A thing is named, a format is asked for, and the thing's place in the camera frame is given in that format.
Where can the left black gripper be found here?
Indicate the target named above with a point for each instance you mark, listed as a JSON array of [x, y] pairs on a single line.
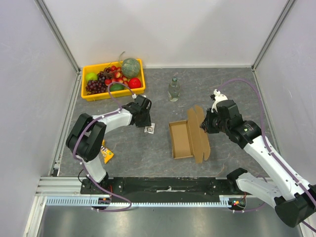
[[147, 122]]

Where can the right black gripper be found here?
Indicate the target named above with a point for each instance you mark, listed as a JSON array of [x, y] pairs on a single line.
[[207, 122]]

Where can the small white packet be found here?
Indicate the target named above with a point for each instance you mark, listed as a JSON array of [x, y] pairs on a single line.
[[150, 129]]

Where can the brown cardboard box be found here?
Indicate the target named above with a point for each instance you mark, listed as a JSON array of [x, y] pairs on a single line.
[[188, 139]]

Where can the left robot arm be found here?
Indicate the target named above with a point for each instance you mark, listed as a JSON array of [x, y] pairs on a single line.
[[86, 137]]

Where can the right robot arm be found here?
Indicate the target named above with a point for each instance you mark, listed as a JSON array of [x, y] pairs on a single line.
[[291, 196]]

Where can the red tomato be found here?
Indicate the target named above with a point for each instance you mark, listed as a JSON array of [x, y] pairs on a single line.
[[134, 83]]

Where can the green avocado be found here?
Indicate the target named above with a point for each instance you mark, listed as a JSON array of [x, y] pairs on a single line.
[[116, 87]]

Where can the clear glass bottle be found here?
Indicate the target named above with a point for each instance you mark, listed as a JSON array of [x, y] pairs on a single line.
[[174, 90]]

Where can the yellow snack packet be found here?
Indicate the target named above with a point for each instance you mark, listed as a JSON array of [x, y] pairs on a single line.
[[106, 153]]

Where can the green netted melon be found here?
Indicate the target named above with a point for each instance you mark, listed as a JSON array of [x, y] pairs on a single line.
[[130, 67]]

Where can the dark purple grape bunch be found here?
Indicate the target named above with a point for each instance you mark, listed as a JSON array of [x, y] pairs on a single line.
[[95, 87]]

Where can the green apple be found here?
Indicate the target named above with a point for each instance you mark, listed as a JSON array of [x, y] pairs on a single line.
[[91, 76]]

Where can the yellow plastic fruit bin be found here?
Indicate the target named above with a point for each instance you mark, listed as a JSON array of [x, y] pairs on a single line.
[[127, 91]]

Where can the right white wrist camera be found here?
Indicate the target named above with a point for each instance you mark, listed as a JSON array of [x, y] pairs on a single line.
[[217, 97]]

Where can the slotted cable duct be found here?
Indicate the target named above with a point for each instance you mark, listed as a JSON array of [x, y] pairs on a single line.
[[105, 202]]

